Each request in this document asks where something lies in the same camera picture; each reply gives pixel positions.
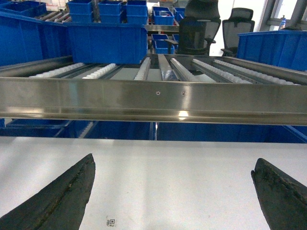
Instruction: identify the large blue bin left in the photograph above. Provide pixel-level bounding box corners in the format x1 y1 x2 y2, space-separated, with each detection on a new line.
0 12 72 66

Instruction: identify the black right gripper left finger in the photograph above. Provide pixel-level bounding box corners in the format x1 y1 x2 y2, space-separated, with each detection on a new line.
0 154 95 230

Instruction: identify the stainless steel roller shelf rack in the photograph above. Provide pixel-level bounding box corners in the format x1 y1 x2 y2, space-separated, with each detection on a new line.
0 54 307 125

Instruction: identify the small blue bin stack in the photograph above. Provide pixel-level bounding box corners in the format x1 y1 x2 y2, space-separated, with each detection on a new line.
68 0 148 25

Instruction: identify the large blue bin right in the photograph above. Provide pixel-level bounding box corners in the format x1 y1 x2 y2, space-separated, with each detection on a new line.
236 30 307 71

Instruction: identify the blue bin under shelf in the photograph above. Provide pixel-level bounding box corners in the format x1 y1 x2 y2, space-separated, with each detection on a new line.
156 123 307 144

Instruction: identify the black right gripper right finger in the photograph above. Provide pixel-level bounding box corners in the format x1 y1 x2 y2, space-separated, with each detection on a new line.
251 158 307 230

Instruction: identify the black mesh office chair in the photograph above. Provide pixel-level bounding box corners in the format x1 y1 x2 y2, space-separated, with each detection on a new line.
165 0 221 56

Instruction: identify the large blue bin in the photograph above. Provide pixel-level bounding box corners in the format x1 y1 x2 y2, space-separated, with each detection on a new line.
236 30 307 71
64 22 148 64
0 12 72 66

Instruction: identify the printed code sticker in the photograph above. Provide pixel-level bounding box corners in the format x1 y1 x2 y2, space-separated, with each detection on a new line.
106 215 117 227

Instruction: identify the large blue bin centre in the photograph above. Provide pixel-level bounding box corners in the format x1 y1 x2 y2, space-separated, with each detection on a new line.
64 22 148 64

